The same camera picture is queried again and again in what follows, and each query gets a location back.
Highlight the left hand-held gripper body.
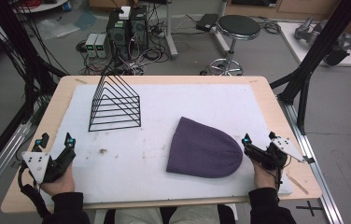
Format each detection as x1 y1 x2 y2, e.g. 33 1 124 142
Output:
21 147 77 185

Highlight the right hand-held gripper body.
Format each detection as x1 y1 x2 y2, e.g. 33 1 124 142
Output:
243 136 316 171

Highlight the person's left hand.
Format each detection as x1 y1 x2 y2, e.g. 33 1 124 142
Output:
40 161 77 198

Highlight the person's right hand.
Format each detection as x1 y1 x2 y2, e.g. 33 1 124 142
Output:
250 158 279 190

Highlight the thin wooden stick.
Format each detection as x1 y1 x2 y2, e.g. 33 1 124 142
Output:
285 173 310 196

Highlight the purple knitted beanie hat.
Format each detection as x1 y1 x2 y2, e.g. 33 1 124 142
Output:
165 116 245 179

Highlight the white foam mat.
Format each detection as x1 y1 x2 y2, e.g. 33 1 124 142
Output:
41 83 294 206

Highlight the person's right leg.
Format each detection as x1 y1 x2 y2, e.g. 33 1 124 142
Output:
168 203 222 224

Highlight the person's leg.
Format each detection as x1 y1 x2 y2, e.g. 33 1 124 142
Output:
114 207 164 224
168 203 222 224

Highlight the white floor board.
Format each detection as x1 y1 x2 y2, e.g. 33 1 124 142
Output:
277 21 351 68

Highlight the grey power supply unit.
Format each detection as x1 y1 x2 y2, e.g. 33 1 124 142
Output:
84 33 99 59
94 33 111 60

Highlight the person's left leg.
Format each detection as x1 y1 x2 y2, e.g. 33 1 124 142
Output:
114 207 164 224

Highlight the grey desk leg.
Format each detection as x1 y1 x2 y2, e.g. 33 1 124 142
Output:
211 0 232 58
163 0 179 61

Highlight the grey robot device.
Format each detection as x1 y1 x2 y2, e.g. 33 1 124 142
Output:
293 16 351 67

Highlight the black round stool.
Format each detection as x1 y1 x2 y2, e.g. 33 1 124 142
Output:
207 14 262 77

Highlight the black computer tower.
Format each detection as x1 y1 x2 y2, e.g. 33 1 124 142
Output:
129 5 150 52
105 9 132 61

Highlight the flat black box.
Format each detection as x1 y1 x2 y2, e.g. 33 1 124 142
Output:
195 13 220 33

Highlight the small white box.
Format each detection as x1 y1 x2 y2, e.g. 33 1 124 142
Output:
118 6 133 21

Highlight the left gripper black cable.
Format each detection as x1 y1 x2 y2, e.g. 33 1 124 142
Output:
17 161 52 219

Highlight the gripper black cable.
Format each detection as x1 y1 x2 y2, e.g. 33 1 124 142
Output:
17 161 52 219
272 154 291 203

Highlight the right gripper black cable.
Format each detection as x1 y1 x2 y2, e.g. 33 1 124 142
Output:
272 154 291 203

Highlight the black wire rack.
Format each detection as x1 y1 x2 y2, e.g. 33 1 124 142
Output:
88 74 143 133

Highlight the black metal frame post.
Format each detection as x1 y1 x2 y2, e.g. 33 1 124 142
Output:
0 0 69 185
270 0 351 135

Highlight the tangle of floor cables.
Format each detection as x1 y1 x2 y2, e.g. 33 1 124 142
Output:
76 39 172 77

